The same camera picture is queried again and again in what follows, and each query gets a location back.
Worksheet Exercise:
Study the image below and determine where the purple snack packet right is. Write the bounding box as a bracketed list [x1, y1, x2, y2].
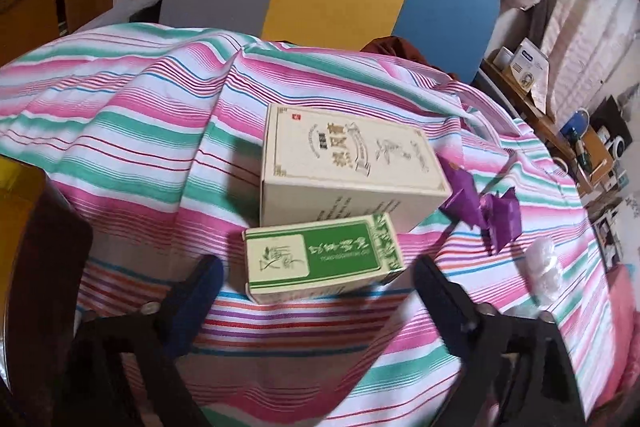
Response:
[480, 187, 522, 255]

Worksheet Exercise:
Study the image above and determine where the dark red cloth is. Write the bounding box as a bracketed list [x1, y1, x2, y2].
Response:
[361, 36, 428, 65]

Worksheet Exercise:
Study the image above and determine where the blue white jug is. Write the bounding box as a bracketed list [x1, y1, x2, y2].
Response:
[561, 107, 590, 147]

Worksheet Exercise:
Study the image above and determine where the wooden side desk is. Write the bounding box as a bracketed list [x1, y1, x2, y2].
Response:
[480, 61, 613, 196]

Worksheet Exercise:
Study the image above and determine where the large beige medicine box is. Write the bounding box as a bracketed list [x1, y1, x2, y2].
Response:
[259, 104, 451, 233]

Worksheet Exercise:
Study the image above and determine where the white blue product box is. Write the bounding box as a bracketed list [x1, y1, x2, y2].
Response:
[502, 38, 549, 93]

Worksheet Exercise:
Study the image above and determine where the striped pink green bedsheet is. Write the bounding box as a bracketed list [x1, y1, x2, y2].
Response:
[1, 24, 622, 426]

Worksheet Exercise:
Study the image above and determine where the gold metal tin box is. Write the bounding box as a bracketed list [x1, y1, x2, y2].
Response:
[1, 156, 92, 399]

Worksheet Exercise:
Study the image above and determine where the small green medicine box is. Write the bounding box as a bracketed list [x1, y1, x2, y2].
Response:
[243, 213, 406, 305]

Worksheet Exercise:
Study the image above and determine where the clear plastic bag ball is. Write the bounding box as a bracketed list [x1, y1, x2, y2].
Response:
[525, 239, 563, 306]

